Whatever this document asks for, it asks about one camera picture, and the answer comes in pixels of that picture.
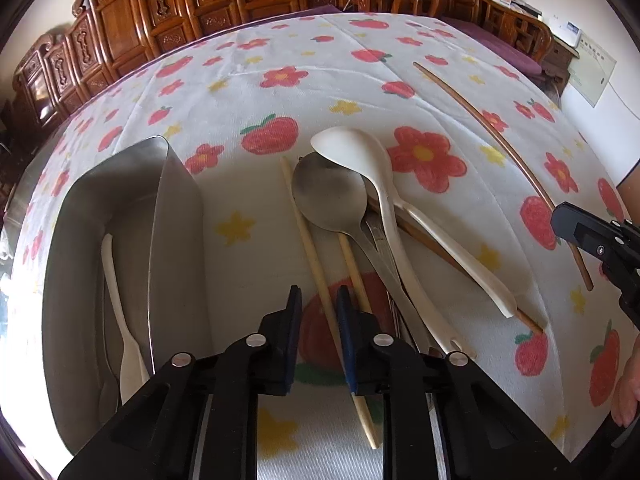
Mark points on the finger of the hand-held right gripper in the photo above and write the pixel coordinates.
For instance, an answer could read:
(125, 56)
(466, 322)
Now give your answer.
(580, 227)

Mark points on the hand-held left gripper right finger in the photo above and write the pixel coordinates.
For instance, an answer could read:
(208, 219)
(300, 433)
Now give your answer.
(345, 325)

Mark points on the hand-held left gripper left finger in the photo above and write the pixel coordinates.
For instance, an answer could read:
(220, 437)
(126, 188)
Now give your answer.
(295, 320)

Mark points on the light bamboo chopstick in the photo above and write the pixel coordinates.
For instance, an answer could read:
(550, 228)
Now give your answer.
(352, 270)
(310, 245)

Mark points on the metal fork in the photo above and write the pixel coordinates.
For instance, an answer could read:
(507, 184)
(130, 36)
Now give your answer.
(381, 242)

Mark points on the dark brown chopstick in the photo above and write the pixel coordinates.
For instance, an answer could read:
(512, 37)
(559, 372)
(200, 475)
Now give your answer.
(530, 324)
(492, 122)

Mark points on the metal spoon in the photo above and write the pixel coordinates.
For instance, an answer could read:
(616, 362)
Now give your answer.
(325, 195)

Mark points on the stainless steel tray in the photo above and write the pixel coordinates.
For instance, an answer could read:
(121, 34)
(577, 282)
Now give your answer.
(180, 260)

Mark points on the large white spoon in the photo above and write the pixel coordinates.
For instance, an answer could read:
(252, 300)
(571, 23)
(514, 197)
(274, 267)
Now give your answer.
(350, 147)

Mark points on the person's right hand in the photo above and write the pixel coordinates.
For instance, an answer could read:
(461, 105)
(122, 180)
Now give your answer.
(629, 395)

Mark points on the wooden side table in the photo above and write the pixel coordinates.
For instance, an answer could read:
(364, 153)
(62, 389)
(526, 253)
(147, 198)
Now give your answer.
(557, 62)

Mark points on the small white plastic utensil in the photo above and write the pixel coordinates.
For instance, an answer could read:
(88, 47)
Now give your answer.
(117, 305)

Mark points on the white box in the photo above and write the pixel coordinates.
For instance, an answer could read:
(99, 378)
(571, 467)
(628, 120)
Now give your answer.
(565, 30)

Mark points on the purple seat cushion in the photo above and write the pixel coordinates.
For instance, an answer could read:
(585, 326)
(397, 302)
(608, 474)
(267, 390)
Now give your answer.
(500, 45)

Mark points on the wooden armchair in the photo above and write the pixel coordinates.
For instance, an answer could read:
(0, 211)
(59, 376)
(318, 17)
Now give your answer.
(515, 30)

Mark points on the stack of papers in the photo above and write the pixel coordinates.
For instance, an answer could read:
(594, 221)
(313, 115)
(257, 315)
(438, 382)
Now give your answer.
(525, 8)

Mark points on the floral strawberry tablecloth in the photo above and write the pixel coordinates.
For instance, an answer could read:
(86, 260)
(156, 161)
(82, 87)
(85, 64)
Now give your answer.
(310, 90)

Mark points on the pale wall poster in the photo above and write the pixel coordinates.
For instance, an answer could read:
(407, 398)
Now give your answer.
(592, 70)

